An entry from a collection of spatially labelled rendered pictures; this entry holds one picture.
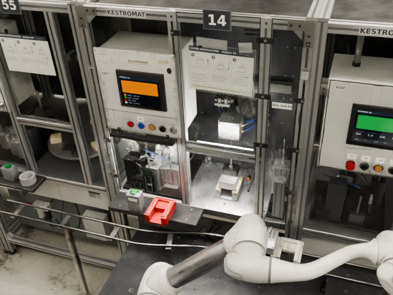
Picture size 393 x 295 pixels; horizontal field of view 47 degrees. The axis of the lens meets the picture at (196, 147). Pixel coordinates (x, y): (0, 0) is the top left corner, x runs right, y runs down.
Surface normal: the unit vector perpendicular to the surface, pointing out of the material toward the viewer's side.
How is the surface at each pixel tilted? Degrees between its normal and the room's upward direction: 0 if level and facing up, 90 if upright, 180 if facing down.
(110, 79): 90
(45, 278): 0
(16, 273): 0
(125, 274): 0
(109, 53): 91
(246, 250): 10
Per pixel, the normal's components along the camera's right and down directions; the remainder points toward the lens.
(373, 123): -0.32, 0.56
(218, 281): -0.04, -0.81
